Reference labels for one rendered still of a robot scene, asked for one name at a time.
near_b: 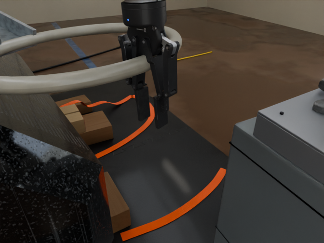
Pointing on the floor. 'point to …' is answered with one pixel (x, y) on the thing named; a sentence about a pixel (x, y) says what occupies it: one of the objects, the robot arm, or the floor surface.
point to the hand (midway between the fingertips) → (152, 108)
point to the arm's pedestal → (267, 195)
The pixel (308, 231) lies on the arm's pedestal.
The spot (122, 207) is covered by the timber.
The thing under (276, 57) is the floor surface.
